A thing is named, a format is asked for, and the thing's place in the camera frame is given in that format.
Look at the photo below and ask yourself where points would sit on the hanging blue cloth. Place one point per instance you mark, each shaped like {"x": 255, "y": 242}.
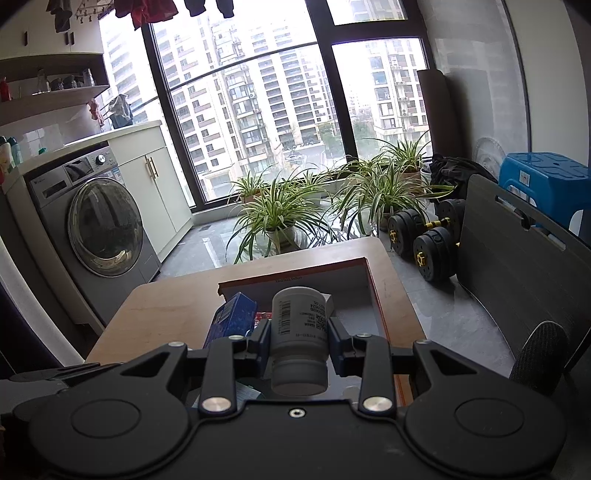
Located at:
{"x": 121, "y": 113}

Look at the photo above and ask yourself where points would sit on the blue printed box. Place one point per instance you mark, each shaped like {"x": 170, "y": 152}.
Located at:
{"x": 231, "y": 318}

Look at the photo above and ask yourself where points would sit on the wooden wall shelf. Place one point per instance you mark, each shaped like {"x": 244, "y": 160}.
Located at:
{"x": 51, "y": 94}

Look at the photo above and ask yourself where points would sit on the potted spider plant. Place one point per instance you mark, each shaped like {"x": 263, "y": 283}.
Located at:
{"x": 249, "y": 189}
{"x": 406, "y": 157}
{"x": 378, "y": 194}
{"x": 277, "y": 212}
{"x": 314, "y": 182}

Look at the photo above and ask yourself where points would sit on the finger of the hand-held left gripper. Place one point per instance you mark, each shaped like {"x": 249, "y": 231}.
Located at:
{"x": 69, "y": 373}

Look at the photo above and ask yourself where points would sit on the black dumbbell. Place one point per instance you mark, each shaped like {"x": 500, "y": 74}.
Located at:
{"x": 434, "y": 254}
{"x": 406, "y": 233}

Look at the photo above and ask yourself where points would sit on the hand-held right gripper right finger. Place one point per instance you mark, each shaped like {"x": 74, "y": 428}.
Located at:
{"x": 339, "y": 350}

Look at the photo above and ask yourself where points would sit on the black mesh armrest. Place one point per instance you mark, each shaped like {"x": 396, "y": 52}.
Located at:
{"x": 540, "y": 355}

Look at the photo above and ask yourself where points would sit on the hanging red garment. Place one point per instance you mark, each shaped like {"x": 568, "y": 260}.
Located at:
{"x": 147, "y": 11}

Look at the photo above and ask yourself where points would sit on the white pill bottle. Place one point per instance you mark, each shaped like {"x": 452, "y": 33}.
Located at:
{"x": 298, "y": 332}

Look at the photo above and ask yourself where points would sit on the dark folding board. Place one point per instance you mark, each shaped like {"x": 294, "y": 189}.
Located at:
{"x": 508, "y": 267}

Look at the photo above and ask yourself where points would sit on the hanging grey garment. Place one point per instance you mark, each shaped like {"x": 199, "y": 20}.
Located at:
{"x": 60, "y": 14}

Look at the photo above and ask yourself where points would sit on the dark framed window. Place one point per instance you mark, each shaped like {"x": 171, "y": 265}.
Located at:
{"x": 325, "y": 92}

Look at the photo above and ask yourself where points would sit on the white round fan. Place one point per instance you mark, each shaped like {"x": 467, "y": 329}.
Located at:
{"x": 489, "y": 152}

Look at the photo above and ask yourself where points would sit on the grey washing machine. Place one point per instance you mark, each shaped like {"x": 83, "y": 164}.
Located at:
{"x": 106, "y": 230}

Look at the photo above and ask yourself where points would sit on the blue plastic stool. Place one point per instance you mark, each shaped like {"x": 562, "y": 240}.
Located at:
{"x": 545, "y": 175}

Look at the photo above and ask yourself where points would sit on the white detergent bottle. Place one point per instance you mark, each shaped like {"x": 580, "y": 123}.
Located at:
{"x": 5, "y": 161}

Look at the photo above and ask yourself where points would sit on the orange-edged cardboard box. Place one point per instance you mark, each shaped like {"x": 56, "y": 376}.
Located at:
{"x": 351, "y": 286}

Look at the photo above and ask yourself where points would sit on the hanging dark garment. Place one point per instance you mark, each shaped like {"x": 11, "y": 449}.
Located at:
{"x": 221, "y": 7}

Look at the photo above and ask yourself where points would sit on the small white labelled box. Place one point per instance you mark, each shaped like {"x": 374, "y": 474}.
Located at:
{"x": 329, "y": 304}

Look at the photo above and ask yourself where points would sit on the cream upper cabinet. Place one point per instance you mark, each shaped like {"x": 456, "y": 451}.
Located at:
{"x": 51, "y": 37}

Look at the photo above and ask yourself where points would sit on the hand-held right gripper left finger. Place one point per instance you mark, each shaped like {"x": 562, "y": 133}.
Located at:
{"x": 260, "y": 350}

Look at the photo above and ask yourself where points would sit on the cream floor cabinet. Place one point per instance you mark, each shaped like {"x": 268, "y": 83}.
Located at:
{"x": 152, "y": 194}

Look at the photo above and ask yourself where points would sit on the black bag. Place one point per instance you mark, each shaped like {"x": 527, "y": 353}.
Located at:
{"x": 457, "y": 168}

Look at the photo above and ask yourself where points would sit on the red and blue card pack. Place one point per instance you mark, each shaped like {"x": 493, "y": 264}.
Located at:
{"x": 263, "y": 316}

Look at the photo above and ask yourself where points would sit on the brown rolled mat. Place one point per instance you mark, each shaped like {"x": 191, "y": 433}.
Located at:
{"x": 434, "y": 110}

